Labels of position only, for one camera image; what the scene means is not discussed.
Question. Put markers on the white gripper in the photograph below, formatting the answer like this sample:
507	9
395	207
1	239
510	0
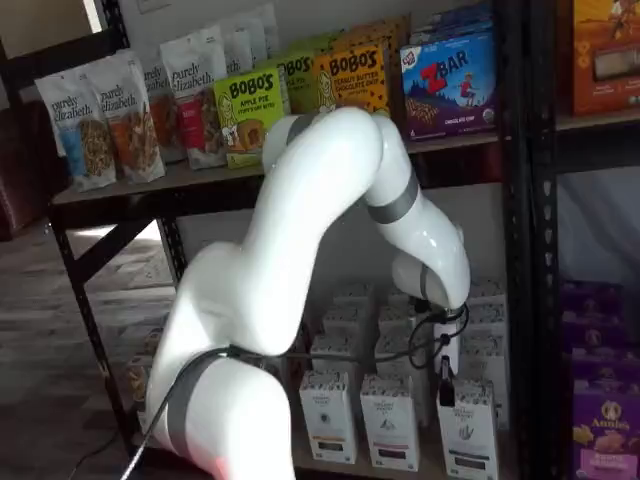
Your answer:
446	345

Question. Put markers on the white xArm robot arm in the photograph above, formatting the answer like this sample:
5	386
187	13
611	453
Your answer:
280	250

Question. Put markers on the white tea box pink strip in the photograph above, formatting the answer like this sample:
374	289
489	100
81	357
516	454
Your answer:
389	425
400	296
395	320
392	350

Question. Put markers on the white tea box yellow strip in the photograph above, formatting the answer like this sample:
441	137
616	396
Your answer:
327	420
332	350
345	320
352	295

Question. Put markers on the black metal shelf rack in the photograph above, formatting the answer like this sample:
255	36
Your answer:
545	250
512	250

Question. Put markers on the purple Annie's snack box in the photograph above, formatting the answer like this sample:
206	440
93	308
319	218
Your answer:
607	435
605	365
592	336
592	302

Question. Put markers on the blue Z Bar box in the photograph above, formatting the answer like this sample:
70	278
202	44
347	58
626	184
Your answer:
450	25
450	90

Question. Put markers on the green oatmeal box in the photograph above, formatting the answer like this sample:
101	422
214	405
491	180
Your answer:
137	380

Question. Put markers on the yellow Bobo's peanut butter box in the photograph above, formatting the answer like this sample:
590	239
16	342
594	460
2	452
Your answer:
380	32
350	75

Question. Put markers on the green Bobo's apple pie box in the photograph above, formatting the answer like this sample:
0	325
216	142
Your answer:
300	75
320	42
240	110

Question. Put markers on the orange snack box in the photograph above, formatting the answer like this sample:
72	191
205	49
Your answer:
607	55

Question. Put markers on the red label granola bag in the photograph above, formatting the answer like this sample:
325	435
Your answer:
197	100

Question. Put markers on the orange label granola bag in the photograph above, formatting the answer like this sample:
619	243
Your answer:
132	125
170	115

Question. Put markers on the blue label granola bag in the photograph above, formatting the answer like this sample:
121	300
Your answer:
75	130

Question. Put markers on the dark red leather couch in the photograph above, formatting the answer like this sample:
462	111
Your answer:
30	175

